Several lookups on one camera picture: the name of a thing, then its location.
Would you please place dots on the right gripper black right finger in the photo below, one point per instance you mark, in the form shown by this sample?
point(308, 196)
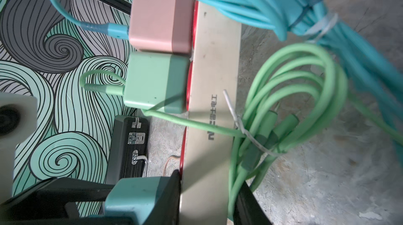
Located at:
point(247, 210)

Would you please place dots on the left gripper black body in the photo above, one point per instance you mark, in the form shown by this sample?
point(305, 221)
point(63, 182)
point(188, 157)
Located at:
point(53, 202)

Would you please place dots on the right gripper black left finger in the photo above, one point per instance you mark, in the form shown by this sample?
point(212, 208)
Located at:
point(167, 207)

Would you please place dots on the teal USB charger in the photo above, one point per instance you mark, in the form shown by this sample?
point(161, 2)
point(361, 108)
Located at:
point(135, 198)

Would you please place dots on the beige power strip red sockets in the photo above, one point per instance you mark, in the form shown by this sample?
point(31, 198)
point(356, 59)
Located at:
point(206, 158)

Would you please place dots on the green USB charger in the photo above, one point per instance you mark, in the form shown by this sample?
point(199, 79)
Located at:
point(156, 81)

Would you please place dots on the pink USB charger right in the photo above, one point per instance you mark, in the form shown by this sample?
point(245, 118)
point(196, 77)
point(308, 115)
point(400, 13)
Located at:
point(162, 25)

